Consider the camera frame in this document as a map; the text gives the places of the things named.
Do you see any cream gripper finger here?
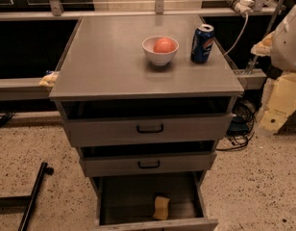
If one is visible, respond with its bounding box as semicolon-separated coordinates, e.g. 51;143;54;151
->
259;73;296;133

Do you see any yellow sponge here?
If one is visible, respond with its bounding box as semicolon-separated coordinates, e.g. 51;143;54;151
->
153;196;170;220

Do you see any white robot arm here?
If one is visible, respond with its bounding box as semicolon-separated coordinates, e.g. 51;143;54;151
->
251;5;296;134

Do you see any bottom grey drawer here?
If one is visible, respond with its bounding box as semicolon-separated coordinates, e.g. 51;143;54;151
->
95;172;218;231

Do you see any grey drawer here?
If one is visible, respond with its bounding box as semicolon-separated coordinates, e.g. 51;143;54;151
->
63;114;233;147
80;152;216;177
95;172;218;231

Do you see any top grey drawer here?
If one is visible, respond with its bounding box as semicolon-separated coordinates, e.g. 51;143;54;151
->
63;114;233;147

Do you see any middle grey drawer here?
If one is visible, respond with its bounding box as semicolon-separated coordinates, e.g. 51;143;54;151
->
80;152;216;177

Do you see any white power strip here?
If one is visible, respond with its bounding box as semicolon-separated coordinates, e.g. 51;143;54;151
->
226;0;254;16

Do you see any blue pepsi can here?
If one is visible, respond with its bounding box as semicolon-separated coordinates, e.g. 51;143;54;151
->
190;24;214;64

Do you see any orange fruit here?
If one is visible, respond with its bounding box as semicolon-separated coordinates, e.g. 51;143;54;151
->
153;38;176;53

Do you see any white ceramic bowl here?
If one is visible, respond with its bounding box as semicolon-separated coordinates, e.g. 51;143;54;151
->
142;36;179;65

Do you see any white power cable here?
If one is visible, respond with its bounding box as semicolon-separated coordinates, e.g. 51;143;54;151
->
222;12;250;57

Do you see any black cable bundle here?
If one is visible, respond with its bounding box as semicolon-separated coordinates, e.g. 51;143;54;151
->
215;99;258;152

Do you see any black top drawer handle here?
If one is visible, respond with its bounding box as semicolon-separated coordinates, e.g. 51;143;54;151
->
136;124;164;134

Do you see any black drawer handle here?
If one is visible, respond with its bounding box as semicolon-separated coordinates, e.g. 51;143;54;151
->
136;124;164;134
137;161;160;169

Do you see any black middle drawer handle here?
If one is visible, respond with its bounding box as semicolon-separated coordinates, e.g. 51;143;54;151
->
137;161;160;169

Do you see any yellow cloth on rail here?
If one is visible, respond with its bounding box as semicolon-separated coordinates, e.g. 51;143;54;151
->
39;71;59;88

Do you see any grey metal rail frame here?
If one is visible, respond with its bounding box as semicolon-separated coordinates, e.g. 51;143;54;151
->
0;0;293;102

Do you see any black cable left floor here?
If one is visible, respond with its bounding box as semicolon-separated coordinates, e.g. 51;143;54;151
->
0;111;16;130

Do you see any black metal floor frame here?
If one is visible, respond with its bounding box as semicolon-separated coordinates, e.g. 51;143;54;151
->
0;162;54;231

